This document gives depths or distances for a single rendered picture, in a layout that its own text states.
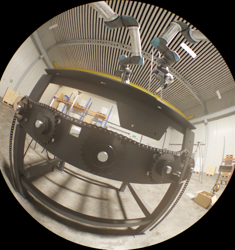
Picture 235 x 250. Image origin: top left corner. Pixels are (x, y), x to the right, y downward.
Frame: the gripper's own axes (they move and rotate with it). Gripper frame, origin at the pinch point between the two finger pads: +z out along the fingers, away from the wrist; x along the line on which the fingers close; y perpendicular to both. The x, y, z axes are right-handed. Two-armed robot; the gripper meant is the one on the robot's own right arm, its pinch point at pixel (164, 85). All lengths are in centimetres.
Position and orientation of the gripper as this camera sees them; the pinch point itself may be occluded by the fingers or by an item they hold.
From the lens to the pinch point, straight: 47.4
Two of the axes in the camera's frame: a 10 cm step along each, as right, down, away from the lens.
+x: 9.3, 3.5, 0.9
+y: 1.6, -1.6, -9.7
